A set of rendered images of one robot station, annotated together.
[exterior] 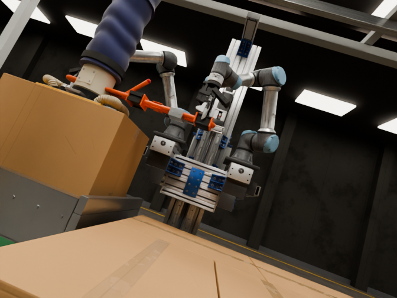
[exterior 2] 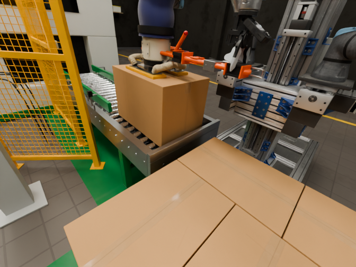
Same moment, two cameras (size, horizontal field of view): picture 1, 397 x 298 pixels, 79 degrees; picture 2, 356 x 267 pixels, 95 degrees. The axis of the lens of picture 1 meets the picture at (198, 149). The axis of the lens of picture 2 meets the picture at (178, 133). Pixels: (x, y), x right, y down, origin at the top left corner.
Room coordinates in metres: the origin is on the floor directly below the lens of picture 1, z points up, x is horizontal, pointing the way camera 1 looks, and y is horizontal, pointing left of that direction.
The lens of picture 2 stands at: (0.36, -0.25, 1.20)
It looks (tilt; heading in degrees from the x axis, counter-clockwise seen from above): 32 degrees down; 37
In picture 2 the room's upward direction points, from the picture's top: 5 degrees clockwise
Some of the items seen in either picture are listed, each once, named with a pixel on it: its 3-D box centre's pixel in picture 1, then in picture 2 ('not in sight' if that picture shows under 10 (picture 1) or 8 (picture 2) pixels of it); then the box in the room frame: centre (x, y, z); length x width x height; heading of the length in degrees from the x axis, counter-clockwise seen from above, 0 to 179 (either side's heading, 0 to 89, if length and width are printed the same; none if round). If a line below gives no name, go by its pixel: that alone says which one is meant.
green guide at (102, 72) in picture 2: not in sight; (118, 78); (1.59, 1.75, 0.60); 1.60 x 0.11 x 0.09; 84
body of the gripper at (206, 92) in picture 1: (208, 94); (241, 30); (1.11, 0.05, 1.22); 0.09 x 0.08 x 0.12; 82
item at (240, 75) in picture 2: (203, 122); (237, 70); (1.10, 0.02, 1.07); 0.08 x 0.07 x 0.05; 82
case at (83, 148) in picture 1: (68, 145); (158, 98); (1.20, 0.61, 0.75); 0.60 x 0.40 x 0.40; 83
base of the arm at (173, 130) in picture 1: (174, 133); (244, 54); (1.63, 0.19, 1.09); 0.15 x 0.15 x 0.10
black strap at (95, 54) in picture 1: (103, 67); (157, 30); (1.19, 0.62, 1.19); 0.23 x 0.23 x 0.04
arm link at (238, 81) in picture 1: (229, 79); not in sight; (1.19, -0.03, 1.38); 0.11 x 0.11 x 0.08; 41
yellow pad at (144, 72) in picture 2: (74, 96); (144, 69); (1.10, 0.63, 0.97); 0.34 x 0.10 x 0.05; 82
